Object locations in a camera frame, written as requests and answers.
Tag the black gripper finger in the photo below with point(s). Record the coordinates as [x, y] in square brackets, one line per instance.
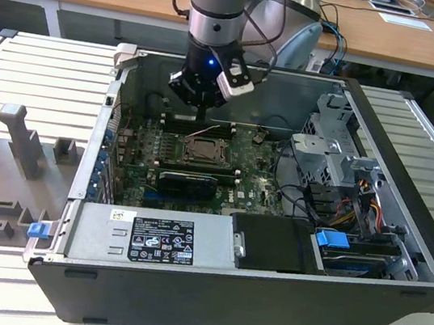
[216, 99]
[181, 85]

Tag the CPU with silver top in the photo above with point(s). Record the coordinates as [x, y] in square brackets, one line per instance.
[206, 150]

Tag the black RAM slot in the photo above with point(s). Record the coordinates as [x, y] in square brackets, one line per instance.
[231, 179]
[178, 123]
[221, 135]
[168, 162]

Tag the CPU socket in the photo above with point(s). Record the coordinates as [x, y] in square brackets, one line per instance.
[183, 159]

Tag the blue slot clip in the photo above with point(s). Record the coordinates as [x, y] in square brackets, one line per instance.
[104, 156]
[109, 137]
[94, 191]
[99, 173]

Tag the blue expansion slot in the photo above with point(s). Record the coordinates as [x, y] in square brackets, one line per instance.
[151, 194]

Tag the black plastic cover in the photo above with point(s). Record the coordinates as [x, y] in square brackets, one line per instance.
[270, 240]

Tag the round coin battery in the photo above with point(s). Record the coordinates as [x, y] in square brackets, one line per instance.
[259, 137]

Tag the grey plastic case latch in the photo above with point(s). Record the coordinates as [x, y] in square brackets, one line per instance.
[126, 55]

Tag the green motherboard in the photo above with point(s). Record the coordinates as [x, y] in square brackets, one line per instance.
[256, 172]

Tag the black graphics card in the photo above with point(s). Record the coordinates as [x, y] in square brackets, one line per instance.
[185, 185]

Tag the metal drive cage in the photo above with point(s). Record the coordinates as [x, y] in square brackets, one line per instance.
[313, 148]

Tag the silver metal latch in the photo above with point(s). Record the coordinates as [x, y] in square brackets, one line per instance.
[239, 245]

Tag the grey power supply unit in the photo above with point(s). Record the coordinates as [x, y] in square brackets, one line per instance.
[96, 230]

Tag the hard disk in blue carrier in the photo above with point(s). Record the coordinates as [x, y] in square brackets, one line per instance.
[330, 238]

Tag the grey parts rack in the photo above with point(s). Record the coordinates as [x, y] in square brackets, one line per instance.
[13, 189]

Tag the white paper sheet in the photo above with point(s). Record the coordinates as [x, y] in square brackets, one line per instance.
[404, 21]

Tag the black and grey PC case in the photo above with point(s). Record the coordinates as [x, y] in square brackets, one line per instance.
[180, 300]

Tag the blue plastic latch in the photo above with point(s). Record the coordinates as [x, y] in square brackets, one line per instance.
[37, 231]

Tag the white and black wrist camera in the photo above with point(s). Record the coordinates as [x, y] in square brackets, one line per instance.
[232, 87]

